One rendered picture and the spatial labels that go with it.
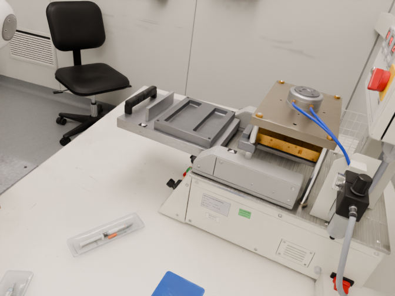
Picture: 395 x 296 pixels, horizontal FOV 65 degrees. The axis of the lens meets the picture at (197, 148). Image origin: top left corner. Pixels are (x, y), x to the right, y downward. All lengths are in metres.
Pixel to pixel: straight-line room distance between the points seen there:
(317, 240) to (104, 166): 0.68
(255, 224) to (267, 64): 1.70
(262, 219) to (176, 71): 1.90
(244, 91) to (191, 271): 1.81
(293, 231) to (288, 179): 0.13
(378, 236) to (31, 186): 0.90
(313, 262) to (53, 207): 0.68
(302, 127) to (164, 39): 1.92
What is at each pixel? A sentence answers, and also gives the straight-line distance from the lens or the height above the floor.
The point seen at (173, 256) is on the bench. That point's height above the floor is 0.75.
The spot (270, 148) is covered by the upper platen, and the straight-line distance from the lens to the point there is 0.73.
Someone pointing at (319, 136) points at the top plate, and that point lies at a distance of 0.67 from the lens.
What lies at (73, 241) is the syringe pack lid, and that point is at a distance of 0.82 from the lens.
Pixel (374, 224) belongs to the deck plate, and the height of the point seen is 0.93.
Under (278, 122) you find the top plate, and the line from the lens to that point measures 0.67.
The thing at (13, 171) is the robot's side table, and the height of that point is 0.75.
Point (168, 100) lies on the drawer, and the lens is 0.95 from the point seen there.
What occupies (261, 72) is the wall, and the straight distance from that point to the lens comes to 2.36.
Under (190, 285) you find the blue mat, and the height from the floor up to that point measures 0.75.
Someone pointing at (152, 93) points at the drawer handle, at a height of 0.99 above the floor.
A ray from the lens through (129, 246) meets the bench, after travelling 0.83.
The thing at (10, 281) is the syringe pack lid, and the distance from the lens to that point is 0.79.
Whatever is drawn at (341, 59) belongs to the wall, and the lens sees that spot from 2.34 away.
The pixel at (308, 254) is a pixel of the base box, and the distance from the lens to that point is 0.81.
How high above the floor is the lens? 1.40
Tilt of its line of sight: 33 degrees down
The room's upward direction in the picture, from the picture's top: 9 degrees clockwise
